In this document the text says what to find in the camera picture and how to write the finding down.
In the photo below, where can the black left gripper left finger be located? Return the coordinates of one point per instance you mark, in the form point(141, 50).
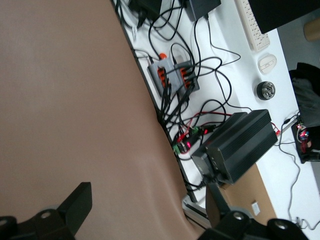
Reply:
point(72, 212)

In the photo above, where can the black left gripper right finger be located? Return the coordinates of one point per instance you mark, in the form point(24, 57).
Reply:
point(221, 215)

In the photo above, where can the brown cardboard box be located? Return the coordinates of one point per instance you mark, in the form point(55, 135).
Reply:
point(245, 195)

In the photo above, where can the large black finned power box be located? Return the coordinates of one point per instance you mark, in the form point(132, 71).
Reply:
point(245, 142)

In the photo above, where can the green circuit board red display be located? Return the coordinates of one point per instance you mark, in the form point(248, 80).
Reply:
point(186, 145)

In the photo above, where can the small black finned power box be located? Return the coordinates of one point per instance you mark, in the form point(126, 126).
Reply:
point(225, 127)

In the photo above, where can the black tray with electronics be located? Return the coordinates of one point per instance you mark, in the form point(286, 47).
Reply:
point(303, 155)

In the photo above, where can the brown table mat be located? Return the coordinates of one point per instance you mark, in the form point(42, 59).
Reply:
point(62, 100)

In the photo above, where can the black grey cloth bag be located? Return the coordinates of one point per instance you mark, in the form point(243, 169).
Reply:
point(307, 95)

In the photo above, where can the grey orange connector hub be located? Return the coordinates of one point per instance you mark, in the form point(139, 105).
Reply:
point(153, 71)
point(182, 65)

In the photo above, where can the white computer mouse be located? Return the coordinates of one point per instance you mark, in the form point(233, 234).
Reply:
point(267, 64)

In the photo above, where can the white keyboard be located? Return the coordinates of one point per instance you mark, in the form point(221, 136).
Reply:
point(255, 32)

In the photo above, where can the brown cardboard tube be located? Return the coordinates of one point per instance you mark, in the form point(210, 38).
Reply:
point(313, 31)

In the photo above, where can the black plastic box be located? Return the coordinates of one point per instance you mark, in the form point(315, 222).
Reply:
point(202, 8)

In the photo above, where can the black monitor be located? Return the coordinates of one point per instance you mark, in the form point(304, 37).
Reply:
point(282, 12)

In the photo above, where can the black power adapter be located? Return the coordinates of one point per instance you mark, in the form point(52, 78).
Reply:
point(150, 7)

